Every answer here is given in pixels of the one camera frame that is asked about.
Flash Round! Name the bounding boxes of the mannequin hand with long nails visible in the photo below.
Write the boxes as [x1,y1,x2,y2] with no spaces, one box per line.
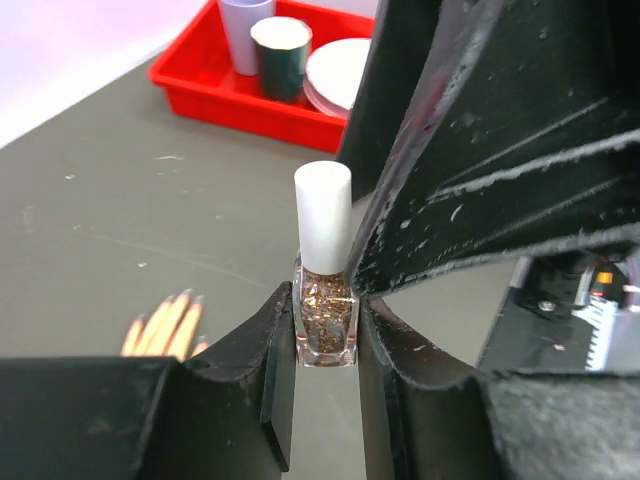
[120,289,210,362]

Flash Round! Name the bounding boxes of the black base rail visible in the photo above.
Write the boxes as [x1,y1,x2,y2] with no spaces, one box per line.
[477,254,640,374]

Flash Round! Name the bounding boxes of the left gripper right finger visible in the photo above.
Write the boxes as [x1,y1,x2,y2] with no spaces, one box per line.
[358,299,639,479]

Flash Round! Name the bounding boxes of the lavender plastic cup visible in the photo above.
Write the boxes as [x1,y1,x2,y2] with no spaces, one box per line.
[219,0,275,77]

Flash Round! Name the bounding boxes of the glitter nail polish bottle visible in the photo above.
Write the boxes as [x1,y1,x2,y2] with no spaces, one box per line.
[292,258,360,367]

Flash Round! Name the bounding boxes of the white nail polish cap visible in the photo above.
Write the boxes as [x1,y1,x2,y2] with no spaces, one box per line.
[294,161,352,275]

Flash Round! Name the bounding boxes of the red plastic tray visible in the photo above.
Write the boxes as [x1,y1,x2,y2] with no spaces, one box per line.
[149,1,346,154]

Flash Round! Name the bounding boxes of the white paper plates stack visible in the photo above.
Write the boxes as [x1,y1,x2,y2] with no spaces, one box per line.
[303,37,371,119]

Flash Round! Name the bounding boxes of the black mug white inside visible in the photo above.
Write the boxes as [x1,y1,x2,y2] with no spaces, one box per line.
[250,16,313,104]

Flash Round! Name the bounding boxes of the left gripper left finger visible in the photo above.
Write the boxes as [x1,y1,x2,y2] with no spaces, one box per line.
[1,282,296,479]

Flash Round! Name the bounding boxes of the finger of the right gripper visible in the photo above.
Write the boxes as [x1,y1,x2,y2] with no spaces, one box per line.
[336,0,441,202]
[345,1,639,297]

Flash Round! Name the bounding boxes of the white cable duct strip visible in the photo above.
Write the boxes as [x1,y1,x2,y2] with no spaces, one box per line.
[585,295,639,371]

